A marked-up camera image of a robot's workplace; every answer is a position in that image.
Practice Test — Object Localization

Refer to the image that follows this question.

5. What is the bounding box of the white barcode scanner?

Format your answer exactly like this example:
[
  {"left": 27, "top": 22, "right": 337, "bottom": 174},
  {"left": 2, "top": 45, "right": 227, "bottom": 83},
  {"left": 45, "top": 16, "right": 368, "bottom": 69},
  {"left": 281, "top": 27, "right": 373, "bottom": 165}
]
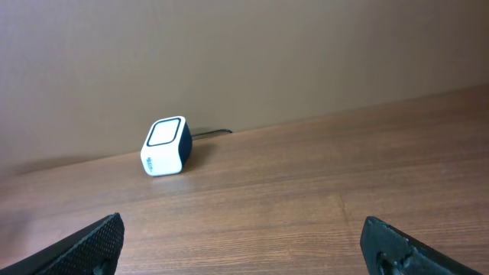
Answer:
[{"left": 140, "top": 116, "right": 193, "bottom": 177}]

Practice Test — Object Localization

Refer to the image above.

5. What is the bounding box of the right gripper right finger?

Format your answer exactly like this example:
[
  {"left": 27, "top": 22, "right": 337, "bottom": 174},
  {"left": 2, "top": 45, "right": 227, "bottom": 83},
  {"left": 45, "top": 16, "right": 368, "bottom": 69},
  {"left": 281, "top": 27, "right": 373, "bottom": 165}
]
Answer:
[{"left": 360, "top": 216, "right": 481, "bottom": 275}]

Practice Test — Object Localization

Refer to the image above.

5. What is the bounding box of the black scanner cable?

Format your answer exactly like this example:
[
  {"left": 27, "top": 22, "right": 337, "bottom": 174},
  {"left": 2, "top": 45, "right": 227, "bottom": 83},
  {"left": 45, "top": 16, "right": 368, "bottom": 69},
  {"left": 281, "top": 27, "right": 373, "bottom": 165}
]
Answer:
[{"left": 190, "top": 128, "right": 234, "bottom": 138}]

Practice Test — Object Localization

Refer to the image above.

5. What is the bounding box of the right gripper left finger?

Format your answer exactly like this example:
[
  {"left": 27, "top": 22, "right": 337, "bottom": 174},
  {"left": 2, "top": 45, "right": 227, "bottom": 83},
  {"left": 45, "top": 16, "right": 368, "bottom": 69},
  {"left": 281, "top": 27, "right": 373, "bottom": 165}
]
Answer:
[{"left": 1, "top": 212, "right": 125, "bottom": 275}]

